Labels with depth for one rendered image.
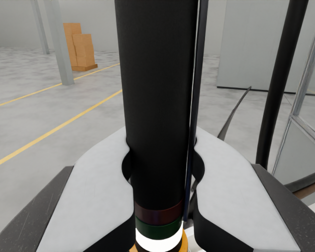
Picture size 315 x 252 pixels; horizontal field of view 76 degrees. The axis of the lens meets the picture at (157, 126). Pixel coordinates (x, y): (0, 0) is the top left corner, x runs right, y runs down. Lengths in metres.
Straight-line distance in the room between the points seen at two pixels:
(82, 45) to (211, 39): 6.98
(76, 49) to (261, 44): 6.02
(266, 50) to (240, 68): 0.65
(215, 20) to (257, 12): 6.81
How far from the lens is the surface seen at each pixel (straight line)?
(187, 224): 0.40
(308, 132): 1.45
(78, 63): 8.36
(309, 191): 0.30
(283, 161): 1.70
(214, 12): 12.20
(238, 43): 5.51
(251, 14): 5.50
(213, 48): 12.24
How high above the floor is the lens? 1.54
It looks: 27 degrees down
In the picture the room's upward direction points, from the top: straight up
